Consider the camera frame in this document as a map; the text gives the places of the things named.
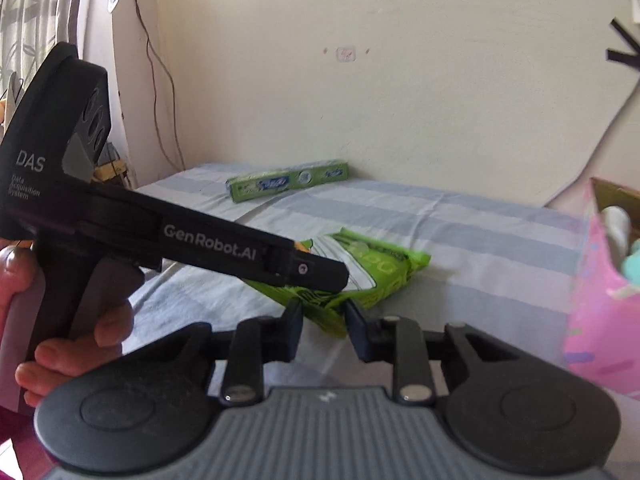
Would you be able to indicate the striped bed sheet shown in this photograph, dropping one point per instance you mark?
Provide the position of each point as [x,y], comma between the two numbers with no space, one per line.
[450,220]

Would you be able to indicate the bright green plastic packet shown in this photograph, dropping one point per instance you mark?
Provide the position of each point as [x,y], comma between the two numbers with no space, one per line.
[395,270]

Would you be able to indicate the small pink wall sticker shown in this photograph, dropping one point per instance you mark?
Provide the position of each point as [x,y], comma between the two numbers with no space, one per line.
[346,54]

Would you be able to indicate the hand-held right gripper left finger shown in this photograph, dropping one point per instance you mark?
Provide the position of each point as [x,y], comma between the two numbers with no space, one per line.
[292,330]

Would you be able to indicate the yellow object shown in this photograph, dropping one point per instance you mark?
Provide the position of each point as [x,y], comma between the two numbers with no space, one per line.
[112,167]

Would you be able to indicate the white rounded object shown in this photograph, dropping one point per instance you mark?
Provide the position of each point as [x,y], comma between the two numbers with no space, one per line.
[616,225]

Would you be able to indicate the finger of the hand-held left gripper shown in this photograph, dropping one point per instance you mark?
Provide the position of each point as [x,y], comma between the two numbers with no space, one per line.
[315,271]

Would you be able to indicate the long green toothpaste box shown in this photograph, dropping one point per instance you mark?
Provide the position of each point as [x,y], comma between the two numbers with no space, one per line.
[285,180]

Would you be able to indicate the person's left forearm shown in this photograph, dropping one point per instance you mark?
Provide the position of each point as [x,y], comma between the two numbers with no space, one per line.
[15,440]

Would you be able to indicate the patterned curtain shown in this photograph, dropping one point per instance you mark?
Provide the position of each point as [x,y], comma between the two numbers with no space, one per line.
[35,10]

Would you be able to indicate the white wall hook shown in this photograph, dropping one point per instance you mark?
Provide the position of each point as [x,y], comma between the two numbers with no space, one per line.
[114,1]

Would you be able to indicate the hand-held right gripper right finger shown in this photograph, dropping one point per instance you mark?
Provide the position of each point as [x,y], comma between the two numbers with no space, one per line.
[357,332]

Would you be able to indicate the person's left hand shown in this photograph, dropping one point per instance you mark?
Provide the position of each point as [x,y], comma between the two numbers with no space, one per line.
[75,360]

